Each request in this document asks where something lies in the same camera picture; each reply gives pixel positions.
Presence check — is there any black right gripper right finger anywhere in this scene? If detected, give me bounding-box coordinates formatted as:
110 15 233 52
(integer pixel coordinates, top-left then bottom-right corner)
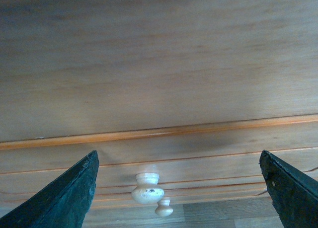
259 150 318 228

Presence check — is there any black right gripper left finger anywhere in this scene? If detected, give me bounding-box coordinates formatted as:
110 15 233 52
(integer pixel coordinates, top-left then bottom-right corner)
0 151 99 228

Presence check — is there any wooden top drawer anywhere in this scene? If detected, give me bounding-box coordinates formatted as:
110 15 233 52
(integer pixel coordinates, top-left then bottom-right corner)
0 0 318 196

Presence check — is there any round wooden drawer knob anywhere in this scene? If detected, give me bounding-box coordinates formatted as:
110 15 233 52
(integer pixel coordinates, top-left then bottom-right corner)
131 173 164 204

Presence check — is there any lower drawer wooden knob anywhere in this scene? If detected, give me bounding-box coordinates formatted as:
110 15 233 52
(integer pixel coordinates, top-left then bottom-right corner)
155 198 173 217

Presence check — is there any wooden nightstand cabinet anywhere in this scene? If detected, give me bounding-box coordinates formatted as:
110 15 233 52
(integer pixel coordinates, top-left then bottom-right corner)
0 0 318 209

